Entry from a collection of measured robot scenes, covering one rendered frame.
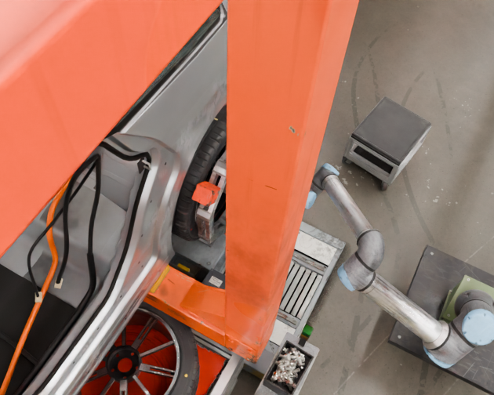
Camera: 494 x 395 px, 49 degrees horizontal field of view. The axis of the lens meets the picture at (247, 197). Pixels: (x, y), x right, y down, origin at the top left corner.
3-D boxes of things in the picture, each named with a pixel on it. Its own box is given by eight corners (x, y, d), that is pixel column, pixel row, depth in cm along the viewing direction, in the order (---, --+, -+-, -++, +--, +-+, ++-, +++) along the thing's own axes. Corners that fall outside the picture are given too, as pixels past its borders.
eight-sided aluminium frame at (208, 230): (252, 169, 284) (259, 101, 238) (264, 175, 283) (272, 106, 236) (198, 251, 259) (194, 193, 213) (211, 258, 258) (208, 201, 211)
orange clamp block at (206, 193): (205, 179, 222) (196, 183, 214) (222, 188, 221) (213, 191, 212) (199, 195, 224) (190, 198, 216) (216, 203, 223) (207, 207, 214)
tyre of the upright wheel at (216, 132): (229, 83, 270) (163, 100, 211) (271, 102, 265) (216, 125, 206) (192, 197, 297) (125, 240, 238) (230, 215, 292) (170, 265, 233)
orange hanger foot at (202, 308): (147, 264, 261) (137, 231, 232) (242, 316, 250) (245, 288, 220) (127, 292, 254) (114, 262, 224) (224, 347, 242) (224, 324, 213)
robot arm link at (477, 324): (502, 317, 253) (507, 331, 236) (474, 339, 258) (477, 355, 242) (477, 293, 254) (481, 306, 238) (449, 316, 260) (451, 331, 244)
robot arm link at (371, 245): (384, 246, 226) (322, 157, 277) (363, 266, 230) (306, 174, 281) (400, 255, 233) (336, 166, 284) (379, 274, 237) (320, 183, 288)
